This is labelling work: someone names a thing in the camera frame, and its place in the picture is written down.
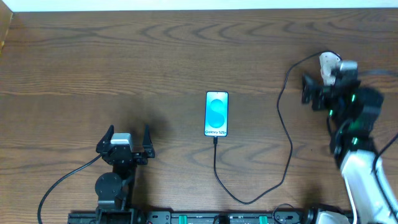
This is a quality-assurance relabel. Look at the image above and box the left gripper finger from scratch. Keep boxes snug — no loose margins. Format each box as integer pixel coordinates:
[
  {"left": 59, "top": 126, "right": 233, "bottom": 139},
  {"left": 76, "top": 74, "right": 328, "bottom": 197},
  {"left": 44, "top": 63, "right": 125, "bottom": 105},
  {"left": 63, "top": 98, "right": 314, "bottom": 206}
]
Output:
[
  {"left": 96, "top": 125, "right": 114, "bottom": 151},
  {"left": 142, "top": 125, "right": 154, "bottom": 152}
]

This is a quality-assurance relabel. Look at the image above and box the black USB charging cable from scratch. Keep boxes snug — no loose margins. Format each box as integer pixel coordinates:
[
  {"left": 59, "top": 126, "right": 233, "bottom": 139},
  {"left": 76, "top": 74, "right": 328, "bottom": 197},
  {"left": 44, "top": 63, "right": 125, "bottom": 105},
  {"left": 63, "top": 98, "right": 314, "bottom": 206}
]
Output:
[{"left": 213, "top": 49, "right": 343, "bottom": 205}]

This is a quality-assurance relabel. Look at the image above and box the blue-screen Galaxy smartphone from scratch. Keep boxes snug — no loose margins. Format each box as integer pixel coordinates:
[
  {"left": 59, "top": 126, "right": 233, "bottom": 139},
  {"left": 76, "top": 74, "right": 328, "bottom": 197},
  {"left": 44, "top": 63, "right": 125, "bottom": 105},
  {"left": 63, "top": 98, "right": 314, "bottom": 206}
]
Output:
[{"left": 204, "top": 91, "right": 229, "bottom": 137}]

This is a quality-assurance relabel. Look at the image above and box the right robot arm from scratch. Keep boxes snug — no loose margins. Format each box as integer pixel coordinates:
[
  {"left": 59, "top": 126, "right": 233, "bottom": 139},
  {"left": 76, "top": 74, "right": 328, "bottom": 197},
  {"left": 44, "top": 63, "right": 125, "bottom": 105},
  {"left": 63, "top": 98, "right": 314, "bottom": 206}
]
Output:
[{"left": 302, "top": 75, "right": 397, "bottom": 223}]

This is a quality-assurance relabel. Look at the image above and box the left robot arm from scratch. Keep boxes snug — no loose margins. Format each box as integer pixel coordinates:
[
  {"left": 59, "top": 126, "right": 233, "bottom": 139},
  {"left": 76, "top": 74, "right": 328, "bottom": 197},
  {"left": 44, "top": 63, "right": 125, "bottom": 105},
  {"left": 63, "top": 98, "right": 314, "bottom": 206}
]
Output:
[{"left": 95, "top": 125, "right": 155, "bottom": 223}]

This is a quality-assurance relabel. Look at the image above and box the black left camera cable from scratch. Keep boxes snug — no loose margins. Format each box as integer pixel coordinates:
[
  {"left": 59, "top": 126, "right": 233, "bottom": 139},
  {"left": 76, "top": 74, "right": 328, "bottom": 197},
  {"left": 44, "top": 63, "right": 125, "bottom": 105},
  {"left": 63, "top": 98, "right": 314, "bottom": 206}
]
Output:
[{"left": 37, "top": 154, "right": 103, "bottom": 224}]

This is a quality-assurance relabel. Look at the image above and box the white USB wall charger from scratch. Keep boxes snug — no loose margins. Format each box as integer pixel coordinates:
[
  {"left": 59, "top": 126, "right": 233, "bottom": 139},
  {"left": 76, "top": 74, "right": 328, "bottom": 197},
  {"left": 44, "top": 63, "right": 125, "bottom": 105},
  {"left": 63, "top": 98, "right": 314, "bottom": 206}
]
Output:
[{"left": 319, "top": 52, "right": 341, "bottom": 86}]

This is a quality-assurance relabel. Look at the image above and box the black mounting rail base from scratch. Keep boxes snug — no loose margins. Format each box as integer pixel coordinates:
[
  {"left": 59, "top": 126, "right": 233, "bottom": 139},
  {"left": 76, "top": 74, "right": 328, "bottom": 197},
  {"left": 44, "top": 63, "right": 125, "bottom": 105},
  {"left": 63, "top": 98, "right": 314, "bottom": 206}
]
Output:
[{"left": 67, "top": 205, "right": 355, "bottom": 224}]

